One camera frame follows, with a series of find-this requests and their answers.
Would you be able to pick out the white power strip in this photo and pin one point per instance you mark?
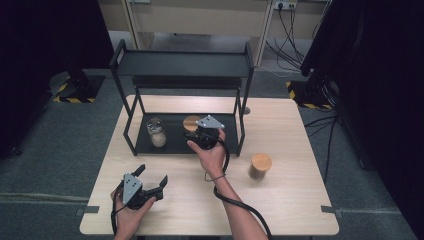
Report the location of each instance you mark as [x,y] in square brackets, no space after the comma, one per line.
[285,4]

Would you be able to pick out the glass jar with wooden lid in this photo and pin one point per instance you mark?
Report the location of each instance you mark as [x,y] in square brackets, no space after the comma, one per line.
[190,122]
[260,164]

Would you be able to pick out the striped black stand base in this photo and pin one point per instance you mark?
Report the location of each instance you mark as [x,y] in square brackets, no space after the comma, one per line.
[80,86]
[311,95]

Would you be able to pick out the black metal shelf rack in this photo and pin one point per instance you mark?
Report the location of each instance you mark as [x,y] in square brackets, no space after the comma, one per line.
[186,66]

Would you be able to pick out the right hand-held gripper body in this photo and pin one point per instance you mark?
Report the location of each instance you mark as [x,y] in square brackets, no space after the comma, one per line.
[205,136]

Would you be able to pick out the glass jar with silver lid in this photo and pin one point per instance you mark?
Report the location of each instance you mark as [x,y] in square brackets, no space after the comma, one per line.
[156,131]

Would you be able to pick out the person's left hand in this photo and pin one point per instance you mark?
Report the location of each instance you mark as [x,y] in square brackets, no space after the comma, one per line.
[128,221]

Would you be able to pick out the thin wristband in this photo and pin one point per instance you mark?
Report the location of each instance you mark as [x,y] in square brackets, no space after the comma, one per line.
[215,179]

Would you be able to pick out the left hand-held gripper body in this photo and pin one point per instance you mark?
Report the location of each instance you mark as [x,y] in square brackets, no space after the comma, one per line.
[132,191]

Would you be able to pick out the person's right hand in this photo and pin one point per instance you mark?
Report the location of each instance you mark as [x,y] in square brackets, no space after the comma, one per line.
[211,158]

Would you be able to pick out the black curtain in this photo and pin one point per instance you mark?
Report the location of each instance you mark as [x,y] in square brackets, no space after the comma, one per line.
[40,60]
[383,100]

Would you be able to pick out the grey table grommet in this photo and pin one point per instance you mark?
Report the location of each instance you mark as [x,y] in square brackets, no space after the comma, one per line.
[246,110]

